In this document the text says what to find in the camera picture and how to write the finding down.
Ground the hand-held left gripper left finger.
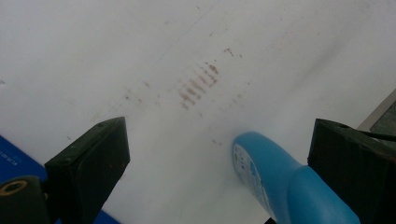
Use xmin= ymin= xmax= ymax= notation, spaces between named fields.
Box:
xmin=44 ymin=116 xmax=131 ymax=224

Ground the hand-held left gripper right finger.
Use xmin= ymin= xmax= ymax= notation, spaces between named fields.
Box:
xmin=307 ymin=118 xmax=396 ymax=224

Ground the blue plastic bottle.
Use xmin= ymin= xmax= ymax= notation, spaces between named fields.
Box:
xmin=232 ymin=131 xmax=362 ymax=224

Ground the white table mat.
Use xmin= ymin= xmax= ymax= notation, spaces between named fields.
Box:
xmin=0 ymin=0 xmax=396 ymax=224

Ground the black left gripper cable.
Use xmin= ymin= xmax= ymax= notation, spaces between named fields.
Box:
xmin=361 ymin=130 xmax=396 ymax=143

